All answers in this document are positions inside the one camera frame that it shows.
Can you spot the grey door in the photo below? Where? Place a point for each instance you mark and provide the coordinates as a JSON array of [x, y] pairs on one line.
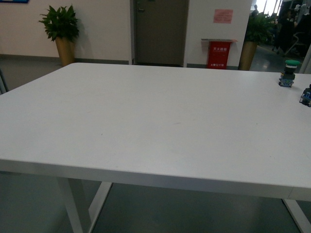
[[160, 32]]

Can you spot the red fire extinguisher cabinet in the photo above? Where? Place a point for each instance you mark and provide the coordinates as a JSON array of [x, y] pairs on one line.
[[218, 52]]

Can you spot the pink paper notice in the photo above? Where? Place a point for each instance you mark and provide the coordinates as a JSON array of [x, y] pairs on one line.
[[223, 16]]

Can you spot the left potted plant gold vase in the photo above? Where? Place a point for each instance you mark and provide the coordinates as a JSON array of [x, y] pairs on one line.
[[61, 27]]

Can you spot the potted plant gold vase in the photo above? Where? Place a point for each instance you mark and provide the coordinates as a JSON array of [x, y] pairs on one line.
[[257, 31], [61, 27]]

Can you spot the right potted plant gold vase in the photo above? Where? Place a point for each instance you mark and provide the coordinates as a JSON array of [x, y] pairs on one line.
[[257, 31]]

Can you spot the seated person in black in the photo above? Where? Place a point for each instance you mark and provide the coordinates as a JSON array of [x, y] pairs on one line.
[[289, 28]]

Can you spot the blue framed notice board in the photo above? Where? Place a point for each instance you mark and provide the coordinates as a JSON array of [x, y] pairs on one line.
[[14, 1]]

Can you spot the white right table leg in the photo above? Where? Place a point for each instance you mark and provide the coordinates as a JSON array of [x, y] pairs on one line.
[[298, 216]]

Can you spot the white table leg frame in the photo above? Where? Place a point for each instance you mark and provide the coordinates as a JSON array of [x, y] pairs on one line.
[[82, 216]]

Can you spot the green push button switch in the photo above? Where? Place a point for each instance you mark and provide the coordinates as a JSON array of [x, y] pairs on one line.
[[287, 76]]

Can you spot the red push button switch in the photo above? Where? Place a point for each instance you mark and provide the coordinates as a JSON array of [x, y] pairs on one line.
[[305, 98]]

